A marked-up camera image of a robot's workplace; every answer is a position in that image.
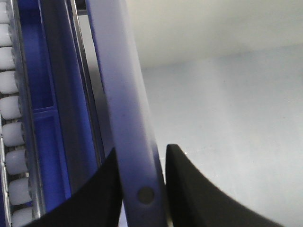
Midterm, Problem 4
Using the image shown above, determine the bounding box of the white plastic tote bin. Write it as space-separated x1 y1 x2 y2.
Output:
85 0 303 227

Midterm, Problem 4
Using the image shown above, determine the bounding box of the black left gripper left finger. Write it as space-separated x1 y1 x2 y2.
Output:
27 149 123 227

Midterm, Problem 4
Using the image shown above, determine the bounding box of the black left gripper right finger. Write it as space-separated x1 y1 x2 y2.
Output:
165 144 279 227

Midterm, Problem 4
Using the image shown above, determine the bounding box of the left roller track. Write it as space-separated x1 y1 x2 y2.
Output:
0 0 45 227

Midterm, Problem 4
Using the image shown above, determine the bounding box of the blue bin far left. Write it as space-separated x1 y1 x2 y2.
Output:
18 0 104 213

